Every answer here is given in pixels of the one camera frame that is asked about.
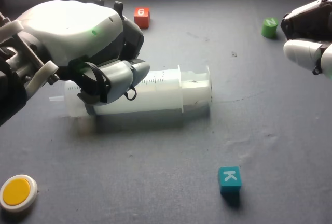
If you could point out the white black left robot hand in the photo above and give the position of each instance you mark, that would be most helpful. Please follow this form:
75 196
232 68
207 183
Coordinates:
70 27

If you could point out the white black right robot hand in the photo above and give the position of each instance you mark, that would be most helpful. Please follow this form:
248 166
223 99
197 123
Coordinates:
303 51

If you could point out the large translucent plastic syringe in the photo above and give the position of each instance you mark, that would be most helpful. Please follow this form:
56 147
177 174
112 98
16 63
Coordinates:
160 94

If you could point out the green cylinder with N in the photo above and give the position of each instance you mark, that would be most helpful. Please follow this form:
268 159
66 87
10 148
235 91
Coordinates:
269 28

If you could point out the red block with 6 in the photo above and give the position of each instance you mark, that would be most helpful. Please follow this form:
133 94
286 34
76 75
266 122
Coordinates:
142 17

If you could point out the teal block with K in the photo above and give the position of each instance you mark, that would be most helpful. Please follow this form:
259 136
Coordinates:
230 181

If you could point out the grey table cloth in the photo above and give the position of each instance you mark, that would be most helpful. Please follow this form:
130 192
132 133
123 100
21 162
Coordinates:
166 156

